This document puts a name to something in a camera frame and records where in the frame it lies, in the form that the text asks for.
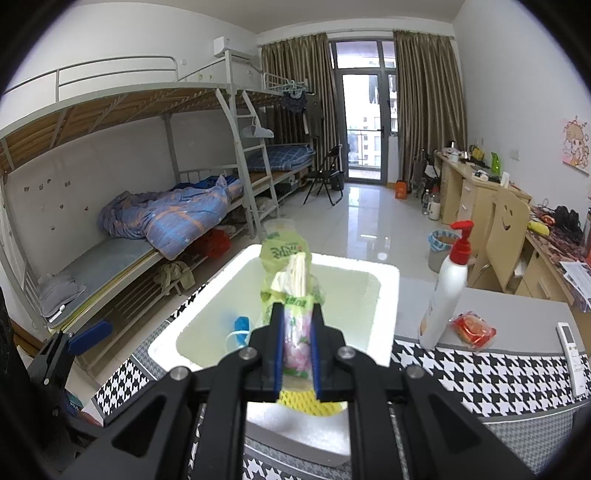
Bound black headphones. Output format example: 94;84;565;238
551;205;583;234

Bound grey metal bunk bed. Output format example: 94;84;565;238
0;55;282;370
242;69;319;208

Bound black folding chair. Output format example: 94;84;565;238
302;144;345;206

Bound brown curtain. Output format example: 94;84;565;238
261;33;340;185
392;30;468;185

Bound white clothes hanger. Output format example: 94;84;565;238
240;117;275;139

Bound blue face mask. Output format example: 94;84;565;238
225;316;252;352

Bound yellow foam net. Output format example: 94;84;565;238
277;390;348;416

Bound red cloth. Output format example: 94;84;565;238
203;228;232;259

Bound printed paper sheets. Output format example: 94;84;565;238
561;261;591;310

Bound white foam box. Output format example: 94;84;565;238
148;244;400;467

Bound wooden chair with smile cutout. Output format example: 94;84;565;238
480;189;532;294

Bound white remote control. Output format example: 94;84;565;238
556;322;589;398

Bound grey trash bin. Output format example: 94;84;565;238
427;228;462;273

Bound blue checked quilt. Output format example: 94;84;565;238
98;175;245;260

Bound white lotion pump bottle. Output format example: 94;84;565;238
419;220;475;350

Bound houndstooth tablecloth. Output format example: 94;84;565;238
92;305;591;480

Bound white bed ladder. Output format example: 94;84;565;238
216;88;280;238

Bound glass balcony door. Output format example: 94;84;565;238
330;39;398;185

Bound white air conditioner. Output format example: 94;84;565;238
213;37;259;61

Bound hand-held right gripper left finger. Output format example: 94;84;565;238
60;302;284;480

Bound dark hanging clothes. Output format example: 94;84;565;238
279;80;324;139

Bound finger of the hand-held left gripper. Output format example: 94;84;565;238
68;320;114;355
28;332;77;401

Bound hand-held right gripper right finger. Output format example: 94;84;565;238
310;305;536;480

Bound green printed plastic packet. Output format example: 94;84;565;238
259;218;326;377

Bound blue checked mattress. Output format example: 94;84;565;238
245;143;315;172

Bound red snack packet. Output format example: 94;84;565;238
450;311;498;353

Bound cartoon wall poster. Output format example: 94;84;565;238
561;117;591;174

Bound wooden desk with drawers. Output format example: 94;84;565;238
434;152;532;232

